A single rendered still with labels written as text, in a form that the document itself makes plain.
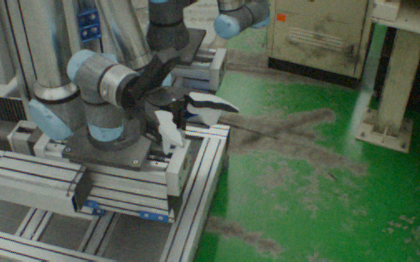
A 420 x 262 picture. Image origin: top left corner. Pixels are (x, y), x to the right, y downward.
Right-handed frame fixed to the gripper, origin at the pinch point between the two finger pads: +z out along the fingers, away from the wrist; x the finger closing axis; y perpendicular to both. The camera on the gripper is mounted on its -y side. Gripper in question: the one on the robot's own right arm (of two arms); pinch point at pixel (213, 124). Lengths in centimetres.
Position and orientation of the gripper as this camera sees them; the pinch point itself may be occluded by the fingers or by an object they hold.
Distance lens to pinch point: 83.0
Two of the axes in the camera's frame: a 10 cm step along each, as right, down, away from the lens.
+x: -6.2, 4.0, -6.7
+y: -0.9, 8.2, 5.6
